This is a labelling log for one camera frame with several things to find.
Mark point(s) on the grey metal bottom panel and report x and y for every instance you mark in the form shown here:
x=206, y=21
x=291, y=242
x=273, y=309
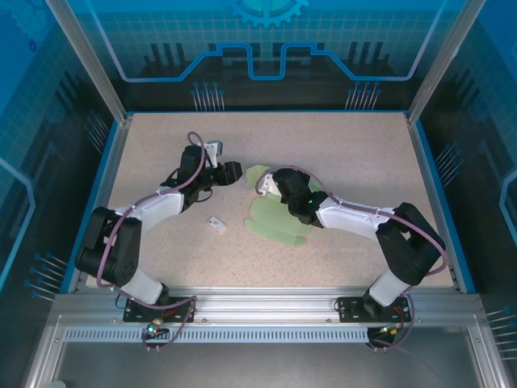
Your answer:
x=262, y=363

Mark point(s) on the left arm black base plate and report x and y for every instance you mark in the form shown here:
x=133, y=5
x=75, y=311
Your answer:
x=182, y=309

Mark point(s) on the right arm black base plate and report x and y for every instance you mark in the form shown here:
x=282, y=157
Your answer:
x=351, y=309

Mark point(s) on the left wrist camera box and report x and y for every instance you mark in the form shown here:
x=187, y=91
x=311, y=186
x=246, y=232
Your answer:
x=216, y=147

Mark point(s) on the aluminium table side rail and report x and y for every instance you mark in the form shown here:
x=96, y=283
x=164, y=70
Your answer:
x=422, y=161
x=114, y=161

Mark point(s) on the aluminium cross rail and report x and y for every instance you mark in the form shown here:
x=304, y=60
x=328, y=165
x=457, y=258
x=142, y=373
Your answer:
x=262, y=303

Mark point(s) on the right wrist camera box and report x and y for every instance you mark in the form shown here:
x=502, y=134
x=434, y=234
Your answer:
x=266, y=186

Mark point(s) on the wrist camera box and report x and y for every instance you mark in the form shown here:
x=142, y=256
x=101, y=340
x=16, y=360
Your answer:
x=266, y=186
x=216, y=147

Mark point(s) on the small connector with green light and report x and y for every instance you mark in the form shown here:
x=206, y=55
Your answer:
x=152, y=329
x=389, y=330

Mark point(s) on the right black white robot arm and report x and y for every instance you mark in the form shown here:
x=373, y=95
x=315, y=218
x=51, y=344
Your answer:
x=408, y=250

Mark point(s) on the light green paper box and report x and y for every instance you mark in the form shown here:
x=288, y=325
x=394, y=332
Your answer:
x=266, y=218

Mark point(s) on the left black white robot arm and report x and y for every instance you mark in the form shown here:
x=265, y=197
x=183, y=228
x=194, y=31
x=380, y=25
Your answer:
x=117, y=258

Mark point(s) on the aluminium frame post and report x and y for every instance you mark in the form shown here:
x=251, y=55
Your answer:
x=440, y=64
x=93, y=64

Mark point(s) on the small white printed card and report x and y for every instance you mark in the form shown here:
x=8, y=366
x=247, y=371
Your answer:
x=216, y=224

